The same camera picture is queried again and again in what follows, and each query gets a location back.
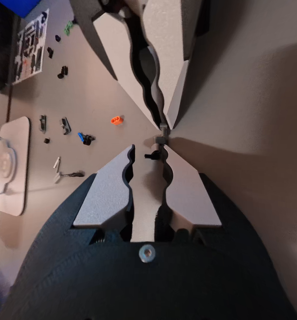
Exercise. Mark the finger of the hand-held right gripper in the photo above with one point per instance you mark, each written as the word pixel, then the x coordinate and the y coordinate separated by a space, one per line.
pixel 168 37
pixel 118 50

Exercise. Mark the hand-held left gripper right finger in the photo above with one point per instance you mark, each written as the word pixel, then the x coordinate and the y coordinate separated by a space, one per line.
pixel 193 200

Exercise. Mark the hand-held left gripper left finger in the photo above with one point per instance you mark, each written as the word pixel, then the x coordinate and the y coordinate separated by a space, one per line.
pixel 101 200

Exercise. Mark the grey lego connector subassembly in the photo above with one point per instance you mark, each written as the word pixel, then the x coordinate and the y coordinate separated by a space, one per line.
pixel 163 130

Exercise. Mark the green lego piece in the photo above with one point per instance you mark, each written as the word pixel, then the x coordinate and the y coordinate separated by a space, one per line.
pixel 68 28

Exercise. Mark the small dark lego piece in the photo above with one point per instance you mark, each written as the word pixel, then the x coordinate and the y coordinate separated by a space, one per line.
pixel 57 38

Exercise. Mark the small black lego pin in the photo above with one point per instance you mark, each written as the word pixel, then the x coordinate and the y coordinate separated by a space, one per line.
pixel 63 72
pixel 50 52

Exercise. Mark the light grey lego axle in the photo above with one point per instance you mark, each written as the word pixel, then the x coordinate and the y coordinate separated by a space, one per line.
pixel 57 163

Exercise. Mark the blue and black lego pin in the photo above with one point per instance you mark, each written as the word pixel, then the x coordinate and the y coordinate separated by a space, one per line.
pixel 86 140

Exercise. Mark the lego sticker sheet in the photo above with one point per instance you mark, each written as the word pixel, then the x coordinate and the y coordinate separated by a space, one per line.
pixel 31 50

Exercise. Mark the orange lego connector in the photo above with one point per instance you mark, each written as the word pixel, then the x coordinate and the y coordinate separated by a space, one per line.
pixel 116 120

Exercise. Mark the tiny black lego bush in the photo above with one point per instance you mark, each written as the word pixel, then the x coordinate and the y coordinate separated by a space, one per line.
pixel 46 140

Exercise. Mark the grey lego beam piece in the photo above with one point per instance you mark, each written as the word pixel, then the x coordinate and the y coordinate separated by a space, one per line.
pixel 65 126

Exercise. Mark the dark grey lego piece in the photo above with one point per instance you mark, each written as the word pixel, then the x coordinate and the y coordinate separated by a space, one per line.
pixel 43 123

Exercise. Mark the blue plastic bin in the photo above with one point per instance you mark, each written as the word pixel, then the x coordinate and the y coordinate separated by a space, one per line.
pixel 26 7

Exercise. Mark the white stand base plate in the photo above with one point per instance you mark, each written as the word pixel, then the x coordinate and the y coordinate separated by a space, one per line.
pixel 13 175

